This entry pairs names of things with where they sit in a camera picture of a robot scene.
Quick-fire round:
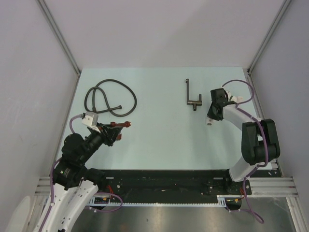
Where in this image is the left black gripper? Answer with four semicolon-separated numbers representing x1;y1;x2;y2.
79;122;123;163

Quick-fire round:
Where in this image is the dark red brass faucet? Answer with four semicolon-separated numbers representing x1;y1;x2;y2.
110;121;132;141

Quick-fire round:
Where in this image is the white plastic elbow fitting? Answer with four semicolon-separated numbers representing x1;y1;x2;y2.
206;117;214;126

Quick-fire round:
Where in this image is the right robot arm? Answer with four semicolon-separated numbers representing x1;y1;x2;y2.
207;88;281;194

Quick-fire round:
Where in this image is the green faucet with elbow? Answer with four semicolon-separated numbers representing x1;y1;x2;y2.
229;96;243;103

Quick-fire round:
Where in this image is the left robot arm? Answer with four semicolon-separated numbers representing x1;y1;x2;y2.
34;122;124;232

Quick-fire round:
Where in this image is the dark metal faucet spout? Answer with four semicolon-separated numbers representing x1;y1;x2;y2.
185;78;203;112

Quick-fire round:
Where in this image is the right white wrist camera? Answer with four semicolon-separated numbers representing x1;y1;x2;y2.
224;89;235;102

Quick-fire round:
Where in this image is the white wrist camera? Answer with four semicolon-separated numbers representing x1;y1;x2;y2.
224;89;235;102
82;112;98;130

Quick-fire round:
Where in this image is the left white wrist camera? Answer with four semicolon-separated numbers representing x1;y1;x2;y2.
82;112;98;130

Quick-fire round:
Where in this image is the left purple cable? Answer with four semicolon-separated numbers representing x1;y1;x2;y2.
40;115;125;230

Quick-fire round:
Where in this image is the grey flexible metal hose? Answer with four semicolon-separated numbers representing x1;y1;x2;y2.
84;78;138;116

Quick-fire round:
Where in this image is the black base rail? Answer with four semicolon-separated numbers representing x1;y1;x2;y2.
99;170;253;203

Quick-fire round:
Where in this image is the white slotted cable duct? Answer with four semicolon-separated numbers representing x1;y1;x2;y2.
85;196;244;208

